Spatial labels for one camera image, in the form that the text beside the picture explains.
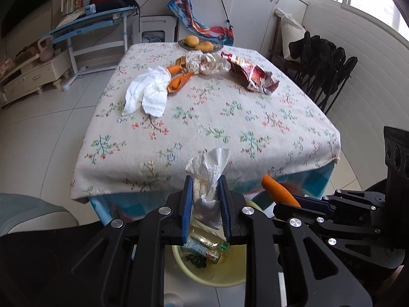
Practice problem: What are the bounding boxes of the carried orange peel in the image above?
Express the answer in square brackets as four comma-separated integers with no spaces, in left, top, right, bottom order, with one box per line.
[261,175,301,208]

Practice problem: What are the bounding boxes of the colorful hanging fabric bag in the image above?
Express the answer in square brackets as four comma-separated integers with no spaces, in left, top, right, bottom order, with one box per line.
[168,0,234,46]

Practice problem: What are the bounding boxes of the blue study desk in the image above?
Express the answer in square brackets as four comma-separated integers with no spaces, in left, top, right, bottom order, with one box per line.
[40,6,139,92]

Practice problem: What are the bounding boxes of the white tall cabinet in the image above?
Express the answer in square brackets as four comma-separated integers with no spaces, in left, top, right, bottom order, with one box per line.
[191,0,308,58]

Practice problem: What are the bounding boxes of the blue milk carton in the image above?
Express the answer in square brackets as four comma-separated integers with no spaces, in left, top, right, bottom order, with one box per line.
[182,237,221,264]

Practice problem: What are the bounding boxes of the light blue sofa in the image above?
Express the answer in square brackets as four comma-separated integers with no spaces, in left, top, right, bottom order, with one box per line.
[0,193,79,236]

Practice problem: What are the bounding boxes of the black folding chairs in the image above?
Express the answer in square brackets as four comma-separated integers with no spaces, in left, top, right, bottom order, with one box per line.
[288,32,358,113]

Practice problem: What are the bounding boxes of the woven wicker fruit basket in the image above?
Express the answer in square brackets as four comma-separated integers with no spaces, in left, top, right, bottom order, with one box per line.
[177,40,224,53]

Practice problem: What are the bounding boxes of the yellow trash bin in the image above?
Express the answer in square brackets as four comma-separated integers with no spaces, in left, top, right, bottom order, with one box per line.
[172,245,246,288]

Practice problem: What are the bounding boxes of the curled orange peel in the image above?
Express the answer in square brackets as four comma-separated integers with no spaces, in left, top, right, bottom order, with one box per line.
[166,64,184,76]

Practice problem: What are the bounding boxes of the white tissue paper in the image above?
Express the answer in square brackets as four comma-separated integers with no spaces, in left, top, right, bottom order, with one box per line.
[122,67,171,118]

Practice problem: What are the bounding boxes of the orange red snack bag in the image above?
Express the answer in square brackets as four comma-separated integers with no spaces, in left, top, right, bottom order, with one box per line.
[220,52,279,95]

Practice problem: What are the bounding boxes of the wooden chair with cushion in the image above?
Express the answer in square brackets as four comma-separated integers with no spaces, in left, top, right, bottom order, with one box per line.
[268,9,306,71]

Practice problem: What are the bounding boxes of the white tv cabinet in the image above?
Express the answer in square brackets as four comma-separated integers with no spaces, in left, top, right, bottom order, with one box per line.
[1,51,71,107]

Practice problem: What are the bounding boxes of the long orange peel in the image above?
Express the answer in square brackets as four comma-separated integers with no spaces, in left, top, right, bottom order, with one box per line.
[167,73,194,94]

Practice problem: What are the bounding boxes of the yellow mango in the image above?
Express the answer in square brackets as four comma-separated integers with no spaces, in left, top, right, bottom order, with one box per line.
[194,41,213,53]
[184,35,200,48]

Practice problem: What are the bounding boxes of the upper yellow mango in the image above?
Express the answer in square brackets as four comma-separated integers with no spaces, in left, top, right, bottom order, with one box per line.
[184,35,200,48]

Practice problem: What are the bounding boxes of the white paper wrapper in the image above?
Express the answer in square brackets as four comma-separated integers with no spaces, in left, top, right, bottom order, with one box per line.
[185,51,231,75]

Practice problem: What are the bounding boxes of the clear plastic bottle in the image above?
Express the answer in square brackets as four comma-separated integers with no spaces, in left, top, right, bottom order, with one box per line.
[189,226,230,251]

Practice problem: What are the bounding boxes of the floral white tablecloth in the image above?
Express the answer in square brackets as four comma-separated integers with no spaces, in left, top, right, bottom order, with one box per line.
[70,43,341,202]

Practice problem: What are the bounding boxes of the small white tissue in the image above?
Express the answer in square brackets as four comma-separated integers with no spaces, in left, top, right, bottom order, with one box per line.
[186,148,230,230]

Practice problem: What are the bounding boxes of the lower yellow mango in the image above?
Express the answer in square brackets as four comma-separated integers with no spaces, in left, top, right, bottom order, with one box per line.
[194,41,213,53]

